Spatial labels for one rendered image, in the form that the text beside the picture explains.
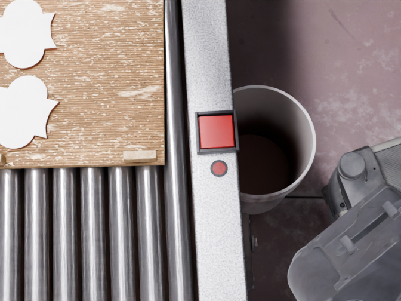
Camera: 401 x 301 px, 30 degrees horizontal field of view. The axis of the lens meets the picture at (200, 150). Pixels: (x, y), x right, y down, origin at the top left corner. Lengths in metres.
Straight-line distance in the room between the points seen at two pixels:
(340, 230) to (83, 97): 0.81
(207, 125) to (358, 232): 0.74
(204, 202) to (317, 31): 1.23
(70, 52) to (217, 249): 0.45
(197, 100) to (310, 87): 1.04
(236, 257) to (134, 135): 0.28
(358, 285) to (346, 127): 1.76
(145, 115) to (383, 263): 0.81
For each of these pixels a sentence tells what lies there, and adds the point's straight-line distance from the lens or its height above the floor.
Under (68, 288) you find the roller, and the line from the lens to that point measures 1.32.
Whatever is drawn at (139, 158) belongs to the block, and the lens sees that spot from 1.29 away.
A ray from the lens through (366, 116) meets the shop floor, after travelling 2.37.
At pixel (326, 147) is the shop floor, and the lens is 2.32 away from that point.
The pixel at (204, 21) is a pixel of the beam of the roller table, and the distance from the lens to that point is 1.43.
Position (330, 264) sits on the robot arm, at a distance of 0.64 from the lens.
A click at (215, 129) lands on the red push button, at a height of 0.93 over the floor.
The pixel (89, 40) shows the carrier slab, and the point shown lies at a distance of 1.41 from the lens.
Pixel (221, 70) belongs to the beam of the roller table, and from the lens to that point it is 1.39.
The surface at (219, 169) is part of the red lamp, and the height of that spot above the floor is 0.92.
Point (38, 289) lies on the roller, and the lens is 1.33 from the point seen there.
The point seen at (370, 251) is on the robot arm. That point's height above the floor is 1.62.
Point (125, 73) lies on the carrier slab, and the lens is 1.37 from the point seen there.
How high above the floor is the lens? 2.21
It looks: 75 degrees down
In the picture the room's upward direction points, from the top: 3 degrees counter-clockwise
